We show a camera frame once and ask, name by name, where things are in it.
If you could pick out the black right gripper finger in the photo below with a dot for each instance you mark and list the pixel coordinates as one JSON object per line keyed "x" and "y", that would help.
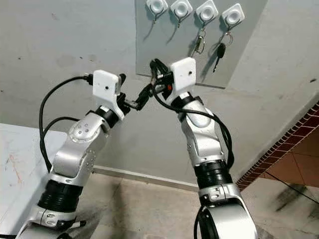
{"x": 158, "y": 67}

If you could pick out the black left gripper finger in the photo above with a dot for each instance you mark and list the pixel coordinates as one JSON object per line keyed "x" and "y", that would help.
{"x": 143, "y": 95}

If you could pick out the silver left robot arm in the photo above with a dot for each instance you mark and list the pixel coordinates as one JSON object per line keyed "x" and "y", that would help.
{"x": 79, "y": 144}

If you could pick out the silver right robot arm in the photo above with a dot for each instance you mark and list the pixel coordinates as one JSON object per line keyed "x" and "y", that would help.
{"x": 207, "y": 139}

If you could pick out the black car key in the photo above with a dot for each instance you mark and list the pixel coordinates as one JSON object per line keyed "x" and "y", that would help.
{"x": 221, "y": 50}

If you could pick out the white folding table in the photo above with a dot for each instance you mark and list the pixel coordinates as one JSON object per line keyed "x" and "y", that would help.
{"x": 20, "y": 164}

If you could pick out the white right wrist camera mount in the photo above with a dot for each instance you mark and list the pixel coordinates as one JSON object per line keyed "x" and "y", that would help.
{"x": 184, "y": 72}

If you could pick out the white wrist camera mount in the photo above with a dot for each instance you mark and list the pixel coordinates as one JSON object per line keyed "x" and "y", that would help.
{"x": 105, "y": 84}
{"x": 184, "y": 72}

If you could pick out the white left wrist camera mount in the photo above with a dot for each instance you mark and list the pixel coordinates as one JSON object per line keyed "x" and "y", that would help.
{"x": 105, "y": 84}

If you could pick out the white square wall hook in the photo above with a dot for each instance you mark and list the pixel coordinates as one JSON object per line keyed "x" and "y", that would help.
{"x": 157, "y": 6}
{"x": 233, "y": 16}
{"x": 207, "y": 11}
{"x": 181, "y": 8}

